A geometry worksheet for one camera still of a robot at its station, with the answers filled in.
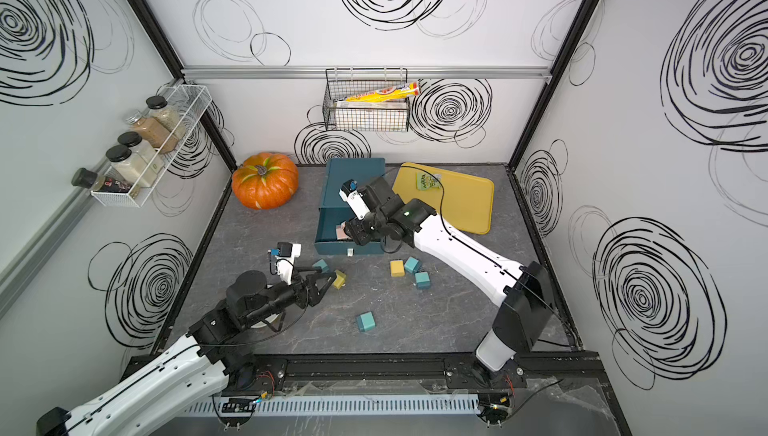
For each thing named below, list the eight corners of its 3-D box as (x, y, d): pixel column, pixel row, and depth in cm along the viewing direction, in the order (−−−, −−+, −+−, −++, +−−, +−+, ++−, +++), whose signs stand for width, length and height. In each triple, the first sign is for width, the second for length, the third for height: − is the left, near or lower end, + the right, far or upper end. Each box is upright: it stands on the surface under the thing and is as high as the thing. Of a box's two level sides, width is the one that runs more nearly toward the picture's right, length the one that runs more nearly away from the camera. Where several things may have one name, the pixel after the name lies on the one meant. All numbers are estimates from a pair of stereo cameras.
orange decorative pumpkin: (239, 215, 107) (224, 192, 97) (254, 177, 119) (242, 153, 109) (293, 215, 107) (283, 192, 97) (303, 177, 119) (295, 153, 109)
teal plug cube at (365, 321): (359, 333, 82) (359, 330, 80) (355, 318, 85) (354, 315, 83) (377, 326, 83) (376, 323, 81) (372, 311, 86) (372, 308, 84)
